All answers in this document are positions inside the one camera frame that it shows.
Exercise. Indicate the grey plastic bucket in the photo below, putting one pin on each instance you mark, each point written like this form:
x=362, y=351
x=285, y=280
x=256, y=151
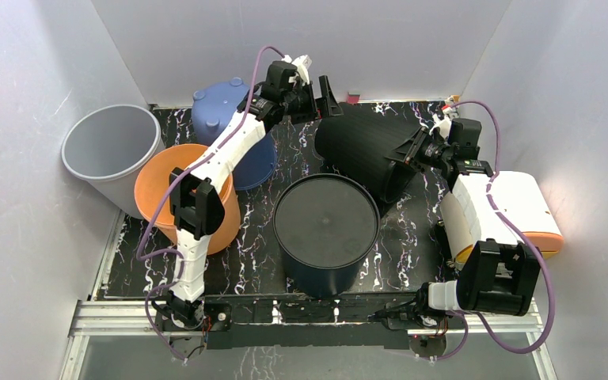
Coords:
x=109, y=147

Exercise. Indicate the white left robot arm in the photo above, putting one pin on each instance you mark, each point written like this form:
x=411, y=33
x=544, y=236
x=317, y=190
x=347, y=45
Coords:
x=194, y=198

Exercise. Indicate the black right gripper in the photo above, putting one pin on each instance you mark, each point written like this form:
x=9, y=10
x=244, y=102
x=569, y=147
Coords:
x=416, y=150

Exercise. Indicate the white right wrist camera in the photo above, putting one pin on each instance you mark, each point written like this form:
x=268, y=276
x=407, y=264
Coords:
x=442, y=121

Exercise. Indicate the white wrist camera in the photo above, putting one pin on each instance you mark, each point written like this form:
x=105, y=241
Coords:
x=442, y=121
x=302, y=64

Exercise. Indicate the white orange lidded bin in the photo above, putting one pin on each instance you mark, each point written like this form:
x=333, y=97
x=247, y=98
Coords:
x=519, y=210

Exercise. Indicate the black front mounting rail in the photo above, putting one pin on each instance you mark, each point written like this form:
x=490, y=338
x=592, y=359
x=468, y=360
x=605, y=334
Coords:
x=290, y=320

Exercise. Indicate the black ribbed plastic bucket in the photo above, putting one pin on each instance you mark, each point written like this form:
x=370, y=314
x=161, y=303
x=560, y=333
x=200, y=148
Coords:
x=369, y=148

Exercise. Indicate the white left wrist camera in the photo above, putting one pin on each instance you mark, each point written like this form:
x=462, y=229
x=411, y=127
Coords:
x=302, y=64

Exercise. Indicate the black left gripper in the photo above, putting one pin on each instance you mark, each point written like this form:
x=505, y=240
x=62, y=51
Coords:
x=312, y=112

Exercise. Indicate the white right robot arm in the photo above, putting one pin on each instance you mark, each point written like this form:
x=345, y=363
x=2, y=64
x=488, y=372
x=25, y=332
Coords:
x=502, y=268

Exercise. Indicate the dark navy plastic bucket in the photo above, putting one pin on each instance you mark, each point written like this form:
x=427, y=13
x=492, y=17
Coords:
x=325, y=225

